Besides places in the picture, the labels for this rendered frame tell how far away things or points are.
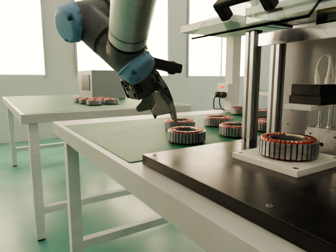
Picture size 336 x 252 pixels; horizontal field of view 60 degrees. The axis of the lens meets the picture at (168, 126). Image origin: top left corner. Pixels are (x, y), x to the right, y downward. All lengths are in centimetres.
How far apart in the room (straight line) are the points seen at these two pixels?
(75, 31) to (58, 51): 432
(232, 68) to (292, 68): 80
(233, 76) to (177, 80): 418
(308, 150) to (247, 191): 18
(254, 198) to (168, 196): 14
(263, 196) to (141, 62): 32
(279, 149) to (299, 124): 34
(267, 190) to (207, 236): 11
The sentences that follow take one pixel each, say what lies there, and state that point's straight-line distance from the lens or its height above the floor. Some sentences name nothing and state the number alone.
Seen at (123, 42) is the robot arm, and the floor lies 99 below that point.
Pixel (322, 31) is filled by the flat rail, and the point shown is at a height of 103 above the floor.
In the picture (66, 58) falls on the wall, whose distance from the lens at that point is 497.
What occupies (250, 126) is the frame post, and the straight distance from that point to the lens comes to 79.
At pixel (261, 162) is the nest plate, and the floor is 78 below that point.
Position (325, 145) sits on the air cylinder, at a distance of 72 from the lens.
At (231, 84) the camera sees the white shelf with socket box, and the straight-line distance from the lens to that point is 165.
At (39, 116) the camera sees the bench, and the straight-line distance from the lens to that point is 171.
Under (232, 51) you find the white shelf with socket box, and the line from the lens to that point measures 169.
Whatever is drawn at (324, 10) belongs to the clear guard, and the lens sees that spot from 67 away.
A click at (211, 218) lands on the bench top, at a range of 41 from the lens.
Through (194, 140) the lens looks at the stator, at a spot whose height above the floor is 76.
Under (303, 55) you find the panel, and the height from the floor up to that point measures 100.
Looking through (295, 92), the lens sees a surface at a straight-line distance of 66.
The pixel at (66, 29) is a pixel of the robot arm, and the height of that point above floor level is 103.
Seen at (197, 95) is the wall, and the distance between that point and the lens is 612.
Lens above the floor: 93
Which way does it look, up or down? 9 degrees down
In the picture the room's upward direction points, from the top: straight up
